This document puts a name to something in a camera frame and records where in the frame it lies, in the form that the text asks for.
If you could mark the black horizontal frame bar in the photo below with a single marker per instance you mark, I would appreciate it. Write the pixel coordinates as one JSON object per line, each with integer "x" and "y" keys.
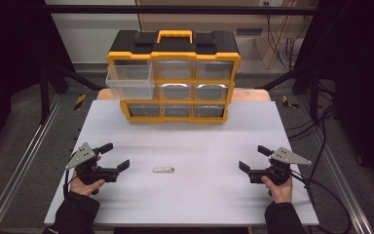
{"x": 175, "y": 9}

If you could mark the person's left hand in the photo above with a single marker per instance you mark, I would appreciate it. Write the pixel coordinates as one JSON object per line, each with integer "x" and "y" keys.
{"x": 82, "y": 189}

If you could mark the small silver metal piece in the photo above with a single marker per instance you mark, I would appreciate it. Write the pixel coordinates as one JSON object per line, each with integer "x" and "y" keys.
{"x": 163, "y": 169}

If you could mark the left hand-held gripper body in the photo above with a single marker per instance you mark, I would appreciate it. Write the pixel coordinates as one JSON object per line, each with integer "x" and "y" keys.
{"x": 89, "y": 172}

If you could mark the yellow black organizer cabinet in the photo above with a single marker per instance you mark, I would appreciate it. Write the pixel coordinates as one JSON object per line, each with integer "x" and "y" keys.
{"x": 175, "y": 45}

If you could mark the person's right hand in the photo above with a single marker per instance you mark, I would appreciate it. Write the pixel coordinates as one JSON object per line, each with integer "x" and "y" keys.
{"x": 281, "y": 193}

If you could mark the pulled-out clear plastic drawer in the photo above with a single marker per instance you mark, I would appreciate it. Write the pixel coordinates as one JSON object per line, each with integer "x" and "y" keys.
{"x": 130, "y": 83}

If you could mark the metal floor rail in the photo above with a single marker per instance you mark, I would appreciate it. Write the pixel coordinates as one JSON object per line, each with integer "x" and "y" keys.
{"x": 336, "y": 169}
{"x": 22, "y": 156}

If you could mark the yellow black hazard tape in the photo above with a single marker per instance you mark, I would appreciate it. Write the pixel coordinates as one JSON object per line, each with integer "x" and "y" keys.
{"x": 288, "y": 102}
{"x": 80, "y": 101}

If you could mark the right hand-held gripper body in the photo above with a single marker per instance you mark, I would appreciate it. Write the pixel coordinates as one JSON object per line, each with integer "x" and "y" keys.
{"x": 277, "y": 174}

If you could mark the group of closed cabinet compartments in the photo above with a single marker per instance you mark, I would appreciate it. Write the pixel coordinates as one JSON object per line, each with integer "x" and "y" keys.
{"x": 212, "y": 70}

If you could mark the black frame stand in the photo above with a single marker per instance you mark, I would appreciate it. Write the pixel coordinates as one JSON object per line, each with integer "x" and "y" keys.
{"x": 45, "y": 94}
{"x": 313, "y": 91}

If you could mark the black curtain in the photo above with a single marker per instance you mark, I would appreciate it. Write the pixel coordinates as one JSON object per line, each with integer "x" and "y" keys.
{"x": 9, "y": 58}
{"x": 360, "y": 81}

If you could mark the wooden table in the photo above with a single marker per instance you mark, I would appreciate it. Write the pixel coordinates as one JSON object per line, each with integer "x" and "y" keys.
{"x": 253, "y": 95}

